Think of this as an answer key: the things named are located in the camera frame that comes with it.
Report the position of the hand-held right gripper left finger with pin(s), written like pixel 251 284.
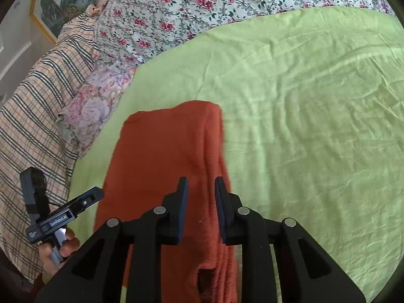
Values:
pixel 182 210

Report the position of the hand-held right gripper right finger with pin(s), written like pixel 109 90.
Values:
pixel 221 210

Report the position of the orange knit sweater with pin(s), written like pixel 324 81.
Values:
pixel 164 151

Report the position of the person's left hand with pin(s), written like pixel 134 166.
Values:
pixel 71 246

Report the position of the beige plaid blanket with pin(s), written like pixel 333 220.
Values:
pixel 31 116

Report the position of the pastel floral pillow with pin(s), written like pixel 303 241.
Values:
pixel 94 107

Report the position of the light green bed sheet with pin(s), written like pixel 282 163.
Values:
pixel 299 116

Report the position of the white pink floral quilt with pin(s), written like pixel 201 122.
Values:
pixel 189 6

